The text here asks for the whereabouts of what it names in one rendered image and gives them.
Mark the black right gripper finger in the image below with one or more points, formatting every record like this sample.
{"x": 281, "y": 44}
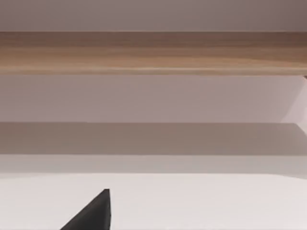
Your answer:
{"x": 96, "y": 213}

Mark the pale grey shelf board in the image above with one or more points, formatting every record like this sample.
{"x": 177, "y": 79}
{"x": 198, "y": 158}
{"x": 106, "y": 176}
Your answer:
{"x": 153, "y": 148}

